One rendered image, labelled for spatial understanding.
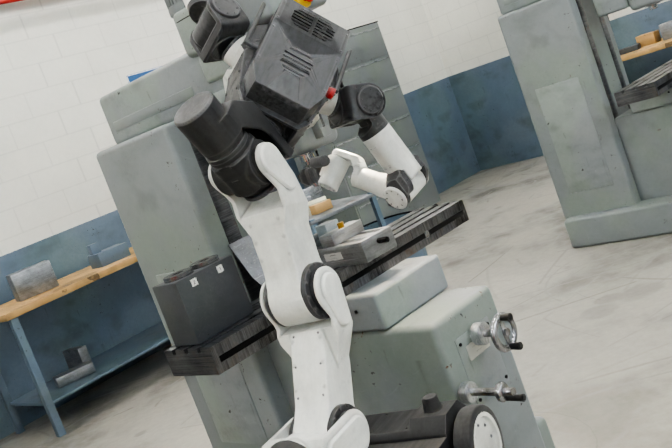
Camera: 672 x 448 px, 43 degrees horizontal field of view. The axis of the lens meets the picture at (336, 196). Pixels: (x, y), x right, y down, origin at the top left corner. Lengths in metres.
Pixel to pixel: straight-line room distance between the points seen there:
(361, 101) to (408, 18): 7.95
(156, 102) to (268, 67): 1.11
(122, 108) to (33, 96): 3.80
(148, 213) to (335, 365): 1.30
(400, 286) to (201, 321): 0.64
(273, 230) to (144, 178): 1.15
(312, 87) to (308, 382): 0.72
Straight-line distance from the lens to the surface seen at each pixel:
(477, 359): 2.68
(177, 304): 2.47
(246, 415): 3.27
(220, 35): 2.29
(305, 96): 2.13
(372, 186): 2.53
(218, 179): 2.09
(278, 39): 2.18
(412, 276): 2.74
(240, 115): 2.04
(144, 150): 3.12
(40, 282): 6.31
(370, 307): 2.64
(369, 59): 8.51
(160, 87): 3.15
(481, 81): 10.25
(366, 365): 2.79
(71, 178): 7.12
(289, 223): 2.10
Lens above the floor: 1.45
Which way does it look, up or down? 6 degrees down
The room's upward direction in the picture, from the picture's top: 20 degrees counter-clockwise
